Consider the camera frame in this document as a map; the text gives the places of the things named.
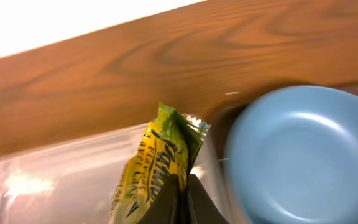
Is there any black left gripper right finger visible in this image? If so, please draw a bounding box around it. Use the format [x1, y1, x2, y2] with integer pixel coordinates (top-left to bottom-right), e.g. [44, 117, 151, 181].
[186, 174, 229, 224]

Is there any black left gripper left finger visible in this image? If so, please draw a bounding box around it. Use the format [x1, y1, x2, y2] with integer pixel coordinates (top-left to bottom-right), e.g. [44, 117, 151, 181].
[137, 174, 181, 224]

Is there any yellow snack wrapper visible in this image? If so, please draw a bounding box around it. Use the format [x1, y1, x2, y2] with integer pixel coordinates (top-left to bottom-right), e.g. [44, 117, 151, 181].
[109, 102, 210, 224]

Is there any brown serving tray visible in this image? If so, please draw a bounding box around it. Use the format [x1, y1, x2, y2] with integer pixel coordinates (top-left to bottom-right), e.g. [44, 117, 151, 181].
[208, 80, 358, 159]

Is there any clear plastic bin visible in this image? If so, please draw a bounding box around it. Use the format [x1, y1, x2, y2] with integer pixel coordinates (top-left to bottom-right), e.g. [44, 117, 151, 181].
[0, 123, 231, 223]

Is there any dark blue plate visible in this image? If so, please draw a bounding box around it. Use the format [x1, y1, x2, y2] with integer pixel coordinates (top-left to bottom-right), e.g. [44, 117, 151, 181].
[226, 85, 358, 224]

